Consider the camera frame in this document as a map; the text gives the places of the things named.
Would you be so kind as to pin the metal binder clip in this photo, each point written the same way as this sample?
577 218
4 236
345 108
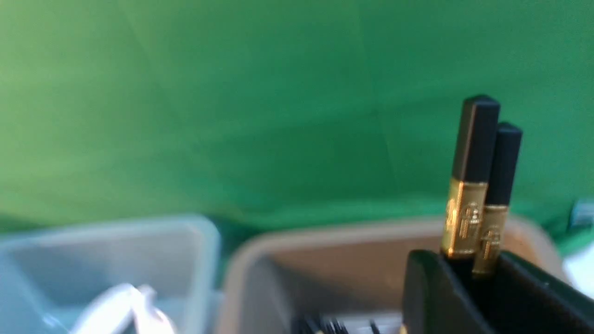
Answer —
582 215

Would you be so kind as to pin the green cloth backdrop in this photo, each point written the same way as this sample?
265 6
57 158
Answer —
281 114

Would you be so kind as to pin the brown plastic bin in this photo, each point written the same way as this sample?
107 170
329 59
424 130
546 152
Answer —
352 271

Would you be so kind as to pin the pile of white spoons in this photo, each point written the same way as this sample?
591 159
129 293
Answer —
117 309

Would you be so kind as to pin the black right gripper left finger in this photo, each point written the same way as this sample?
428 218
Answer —
435 301

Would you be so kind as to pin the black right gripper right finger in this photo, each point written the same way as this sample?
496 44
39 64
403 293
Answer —
529 300

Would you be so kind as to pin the teal plastic bin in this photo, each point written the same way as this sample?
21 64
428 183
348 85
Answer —
49 277

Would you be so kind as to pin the pile of black chopsticks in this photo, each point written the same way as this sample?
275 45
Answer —
316 324

